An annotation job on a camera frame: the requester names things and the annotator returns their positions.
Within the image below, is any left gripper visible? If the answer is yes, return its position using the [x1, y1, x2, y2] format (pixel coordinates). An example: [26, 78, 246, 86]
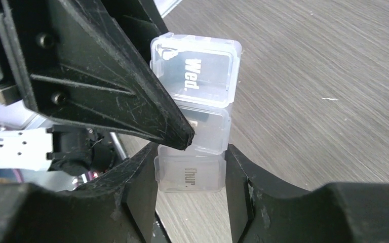
[0, 1, 195, 150]

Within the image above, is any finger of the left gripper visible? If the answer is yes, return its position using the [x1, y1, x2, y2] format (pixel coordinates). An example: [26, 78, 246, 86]
[102, 0, 169, 63]

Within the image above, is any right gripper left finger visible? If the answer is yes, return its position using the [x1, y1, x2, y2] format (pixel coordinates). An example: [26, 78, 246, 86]
[0, 143, 158, 242]

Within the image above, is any clear weekly pill organizer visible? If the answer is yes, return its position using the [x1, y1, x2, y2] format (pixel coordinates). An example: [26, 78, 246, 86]
[150, 32, 242, 193]

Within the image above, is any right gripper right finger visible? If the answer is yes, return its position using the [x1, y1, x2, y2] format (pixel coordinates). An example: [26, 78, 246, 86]
[225, 145, 389, 242]

